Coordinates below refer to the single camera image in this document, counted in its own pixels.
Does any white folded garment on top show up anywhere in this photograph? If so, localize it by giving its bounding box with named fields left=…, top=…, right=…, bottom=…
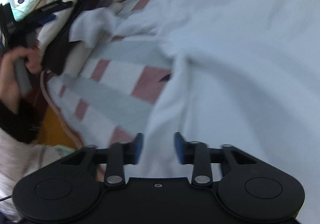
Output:
left=37, top=0, right=78, bottom=53

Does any dark brown folded garment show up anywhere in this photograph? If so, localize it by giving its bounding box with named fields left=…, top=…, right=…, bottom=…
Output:
left=41, top=0, right=100, bottom=75

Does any person's left hand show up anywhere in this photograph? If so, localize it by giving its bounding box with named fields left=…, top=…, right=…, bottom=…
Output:
left=1, top=44, right=42, bottom=113

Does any light blue t-shirt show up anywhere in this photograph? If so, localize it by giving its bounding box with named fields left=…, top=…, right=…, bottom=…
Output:
left=70, top=0, right=319, bottom=223

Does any checkered pink grey rug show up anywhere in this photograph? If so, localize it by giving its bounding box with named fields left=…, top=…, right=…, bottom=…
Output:
left=39, top=0, right=190, bottom=182

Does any cream folded garment at bottom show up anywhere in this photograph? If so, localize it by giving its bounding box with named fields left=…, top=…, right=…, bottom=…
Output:
left=63, top=31, right=106, bottom=78

